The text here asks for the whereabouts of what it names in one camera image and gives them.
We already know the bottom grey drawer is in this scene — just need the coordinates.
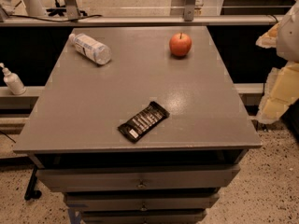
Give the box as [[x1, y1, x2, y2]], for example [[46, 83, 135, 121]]
[[82, 209, 206, 224]]

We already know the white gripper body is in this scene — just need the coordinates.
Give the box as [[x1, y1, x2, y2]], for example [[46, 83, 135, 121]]
[[277, 1, 299, 63]]

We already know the grey metal frame post right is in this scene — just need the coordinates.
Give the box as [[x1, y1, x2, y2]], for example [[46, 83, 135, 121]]
[[183, 0, 195, 21]]

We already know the red apple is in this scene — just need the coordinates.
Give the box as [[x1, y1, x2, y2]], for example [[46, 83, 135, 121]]
[[169, 33, 192, 57]]

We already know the grey drawer cabinet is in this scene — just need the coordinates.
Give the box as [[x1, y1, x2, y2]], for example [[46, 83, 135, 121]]
[[15, 26, 261, 224]]

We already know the white pump dispenser bottle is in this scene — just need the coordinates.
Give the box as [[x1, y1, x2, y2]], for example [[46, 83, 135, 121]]
[[0, 63, 26, 95]]

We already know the grey drawer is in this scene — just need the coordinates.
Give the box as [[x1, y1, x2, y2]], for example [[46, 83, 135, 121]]
[[82, 209, 206, 224], [36, 164, 240, 192], [64, 193, 219, 211]]

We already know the black cable on rail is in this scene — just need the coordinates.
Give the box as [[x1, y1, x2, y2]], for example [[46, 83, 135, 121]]
[[8, 13, 104, 23]]

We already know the middle grey drawer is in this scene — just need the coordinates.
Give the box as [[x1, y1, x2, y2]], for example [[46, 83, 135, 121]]
[[64, 193, 219, 211]]

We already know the grey metal frame post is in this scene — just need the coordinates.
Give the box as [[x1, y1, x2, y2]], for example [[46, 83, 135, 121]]
[[183, 0, 195, 21], [64, 0, 80, 20]]

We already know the top grey drawer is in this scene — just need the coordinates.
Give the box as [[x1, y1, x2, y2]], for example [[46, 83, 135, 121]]
[[36, 164, 240, 192]]

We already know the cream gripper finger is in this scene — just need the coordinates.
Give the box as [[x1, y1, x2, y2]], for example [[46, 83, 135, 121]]
[[256, 22, 279, 49], [256, 62, 299, 124]]

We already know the black rxbar chocolate wrapper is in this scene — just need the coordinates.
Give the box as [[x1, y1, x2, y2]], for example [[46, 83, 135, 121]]
[[118, 102, 170, 143]]

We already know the clear plastic water bottle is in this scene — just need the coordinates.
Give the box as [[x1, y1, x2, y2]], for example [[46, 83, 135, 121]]
[[69, 34, 112, 65]]

